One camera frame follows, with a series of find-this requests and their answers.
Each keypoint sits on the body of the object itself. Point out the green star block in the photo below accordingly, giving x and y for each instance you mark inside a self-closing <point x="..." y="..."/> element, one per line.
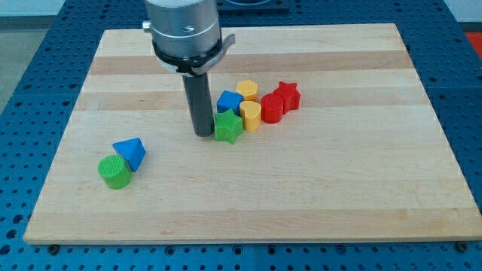
<point x="228" y="126"/>

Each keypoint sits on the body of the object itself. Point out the red star block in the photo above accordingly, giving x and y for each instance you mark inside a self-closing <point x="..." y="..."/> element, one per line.
<point x="290" y="95"/>

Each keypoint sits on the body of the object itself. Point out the wooden board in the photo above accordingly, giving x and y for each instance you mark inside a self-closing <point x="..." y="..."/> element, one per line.
<point x="363" y="159"/>

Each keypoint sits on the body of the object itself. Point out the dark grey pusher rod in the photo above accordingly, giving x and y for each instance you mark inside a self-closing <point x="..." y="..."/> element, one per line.
<point x="200" y="104"/>

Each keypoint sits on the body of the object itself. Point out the yellow hexagon block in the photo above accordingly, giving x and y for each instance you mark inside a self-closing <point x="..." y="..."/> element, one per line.
<point x="248" y="90"/>

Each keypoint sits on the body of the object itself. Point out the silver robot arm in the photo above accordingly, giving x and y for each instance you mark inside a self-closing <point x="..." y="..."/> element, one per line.
<point x="187" y="40"/>

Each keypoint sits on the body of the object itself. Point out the blue cube block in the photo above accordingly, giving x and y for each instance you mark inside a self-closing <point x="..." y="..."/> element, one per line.
<point x="229" y="100"/>

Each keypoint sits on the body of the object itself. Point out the blue triangle block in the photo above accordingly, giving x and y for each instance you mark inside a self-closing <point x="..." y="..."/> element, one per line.
<point x="133" y="151"/>

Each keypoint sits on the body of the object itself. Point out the green cylinder block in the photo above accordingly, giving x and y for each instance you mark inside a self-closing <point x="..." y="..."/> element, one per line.
<point x="114" y="172"/>

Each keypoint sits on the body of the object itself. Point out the red cylinder block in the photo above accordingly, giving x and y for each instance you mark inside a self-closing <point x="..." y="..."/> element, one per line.
<point x="272" y="108"/>

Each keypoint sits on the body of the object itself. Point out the yellow heart block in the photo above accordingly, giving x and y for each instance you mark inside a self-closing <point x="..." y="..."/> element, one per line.
<point x="250" y="112"/>

